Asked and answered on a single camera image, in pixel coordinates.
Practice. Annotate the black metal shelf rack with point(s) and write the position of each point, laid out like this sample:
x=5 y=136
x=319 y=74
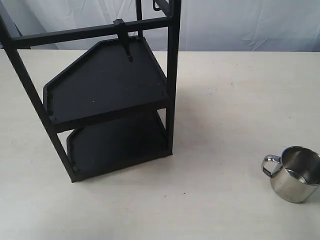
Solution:
x=103 y=113

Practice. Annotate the white backdrop curtain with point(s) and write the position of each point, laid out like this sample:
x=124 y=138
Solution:
x=206 y=25

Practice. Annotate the stainless steel mug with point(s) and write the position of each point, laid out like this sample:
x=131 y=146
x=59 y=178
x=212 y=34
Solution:
x=295 y=174

